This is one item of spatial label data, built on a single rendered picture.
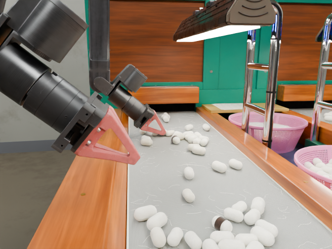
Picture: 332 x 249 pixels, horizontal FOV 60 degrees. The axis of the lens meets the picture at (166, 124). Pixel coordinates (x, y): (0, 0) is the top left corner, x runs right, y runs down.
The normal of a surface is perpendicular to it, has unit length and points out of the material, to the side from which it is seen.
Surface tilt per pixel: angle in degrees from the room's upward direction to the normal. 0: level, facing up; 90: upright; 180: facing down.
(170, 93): 90
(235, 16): 90
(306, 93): 90
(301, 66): 90
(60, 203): 0
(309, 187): 0
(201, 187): 0
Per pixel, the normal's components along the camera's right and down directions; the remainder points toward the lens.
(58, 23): 0.31, 0.31
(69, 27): 0.58, 0.51
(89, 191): 0.00, -0.97
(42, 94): 0.21, 0.14
